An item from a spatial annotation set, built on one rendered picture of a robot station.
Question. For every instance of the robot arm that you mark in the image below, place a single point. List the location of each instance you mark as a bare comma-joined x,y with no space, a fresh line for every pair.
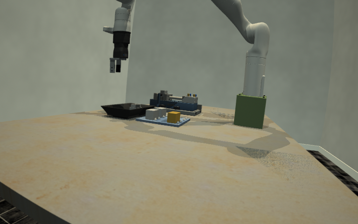
257,34

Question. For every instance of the yellow-orange block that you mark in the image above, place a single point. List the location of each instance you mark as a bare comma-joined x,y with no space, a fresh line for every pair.
173,117

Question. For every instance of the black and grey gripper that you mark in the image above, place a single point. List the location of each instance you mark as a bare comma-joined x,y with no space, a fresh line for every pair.
121,38

